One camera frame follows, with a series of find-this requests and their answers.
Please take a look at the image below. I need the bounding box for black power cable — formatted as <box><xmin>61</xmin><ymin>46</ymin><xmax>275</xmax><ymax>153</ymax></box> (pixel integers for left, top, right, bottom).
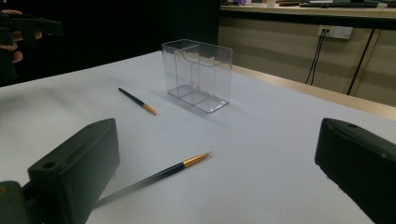
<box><xmin>304</xmin><ymin>29</ymin><xmax>325</xmax><ymax>85</ymax></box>
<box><xmin>309</xmin><ymin>29</ymin><xmax>329</xmax><ymax>87</ymax></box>

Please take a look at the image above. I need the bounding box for black keyboard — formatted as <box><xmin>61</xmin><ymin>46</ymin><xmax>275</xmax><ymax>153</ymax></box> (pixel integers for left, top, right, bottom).
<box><xmin>299</xmin><ymin>1</ymin><xmax>379</xmax><ymax>9</ymax></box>

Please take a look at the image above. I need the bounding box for beige office desk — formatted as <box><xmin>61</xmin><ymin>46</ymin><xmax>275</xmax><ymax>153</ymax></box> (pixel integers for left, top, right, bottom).
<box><xmin>219</xmin><ymin>0</ymin><xmax>396</xmax><ymax>96</ymax></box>

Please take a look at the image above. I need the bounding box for clear plastic organizer box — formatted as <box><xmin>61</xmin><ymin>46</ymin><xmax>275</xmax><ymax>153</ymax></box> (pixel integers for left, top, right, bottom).
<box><xmin>161</xmin><ymin>38</ymin><xmax>233</xmax><ymax>114</ymax></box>

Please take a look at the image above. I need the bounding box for white wall socket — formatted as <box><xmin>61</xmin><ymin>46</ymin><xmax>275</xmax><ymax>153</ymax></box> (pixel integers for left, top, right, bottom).
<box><xmin>317</xmin><ymin>25</ymin><xmax>354</xmax><ymax>40</ymax></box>

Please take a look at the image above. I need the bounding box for straight black cable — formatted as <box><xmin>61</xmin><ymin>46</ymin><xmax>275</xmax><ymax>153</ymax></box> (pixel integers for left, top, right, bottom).
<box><xmin>346</xmin><ymin>29</ymin><xmax>376</xmax><ymax>96</ymax></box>

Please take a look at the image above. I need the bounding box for black curtain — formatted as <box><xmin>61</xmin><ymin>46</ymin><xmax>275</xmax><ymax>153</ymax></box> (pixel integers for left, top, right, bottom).
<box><xmin>0</xmin><ymin>0</ymin><xmax>221</xmax><ymax>88</ymax></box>

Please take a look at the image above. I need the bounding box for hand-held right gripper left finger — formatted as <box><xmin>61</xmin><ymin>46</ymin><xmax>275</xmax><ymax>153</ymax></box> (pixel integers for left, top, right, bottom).
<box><xmin>27</xmin><ymin>118</ymin><xmax>121</xmax><ymax>224</ymax></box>

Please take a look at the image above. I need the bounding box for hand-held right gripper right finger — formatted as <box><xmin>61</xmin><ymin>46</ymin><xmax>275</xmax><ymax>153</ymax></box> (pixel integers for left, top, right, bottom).
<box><xmin>314</xmin><ymin>117</ymin><xmax>396</xmax><ymax>224</ymax></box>

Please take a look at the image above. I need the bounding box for green pencil with yellow tip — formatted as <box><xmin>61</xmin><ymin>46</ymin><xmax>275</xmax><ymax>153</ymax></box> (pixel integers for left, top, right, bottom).
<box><xmin>93</xmin><ymin>150</ymin><xmax>213</xmax><ymax>209</ymax></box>

